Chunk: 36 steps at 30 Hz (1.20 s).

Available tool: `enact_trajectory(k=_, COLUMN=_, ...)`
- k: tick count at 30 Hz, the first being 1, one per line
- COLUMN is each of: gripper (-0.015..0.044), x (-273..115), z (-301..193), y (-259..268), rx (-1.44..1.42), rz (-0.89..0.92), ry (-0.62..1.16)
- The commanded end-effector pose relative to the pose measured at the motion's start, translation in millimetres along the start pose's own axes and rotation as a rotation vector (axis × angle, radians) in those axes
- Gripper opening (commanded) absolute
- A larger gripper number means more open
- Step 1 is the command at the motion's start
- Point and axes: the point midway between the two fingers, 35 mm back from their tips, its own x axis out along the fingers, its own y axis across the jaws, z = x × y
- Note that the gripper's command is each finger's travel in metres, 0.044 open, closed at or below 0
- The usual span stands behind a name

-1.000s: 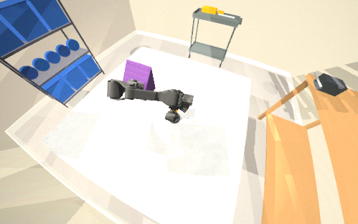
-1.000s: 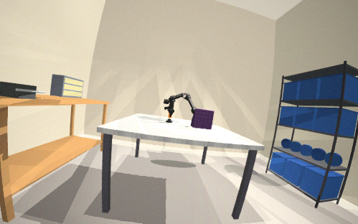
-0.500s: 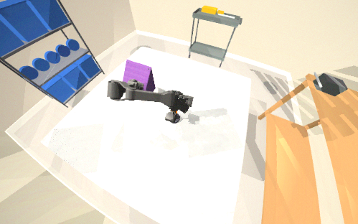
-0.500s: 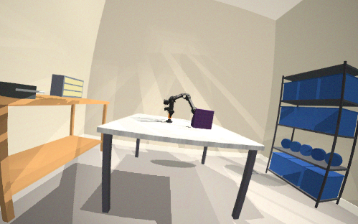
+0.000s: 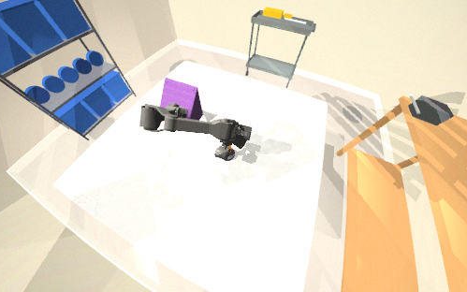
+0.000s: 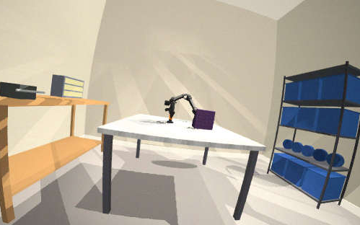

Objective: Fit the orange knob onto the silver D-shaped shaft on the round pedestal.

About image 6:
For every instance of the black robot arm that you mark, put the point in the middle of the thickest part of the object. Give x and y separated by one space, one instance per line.
174 99

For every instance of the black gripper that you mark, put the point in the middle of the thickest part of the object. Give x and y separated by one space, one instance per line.
171 112

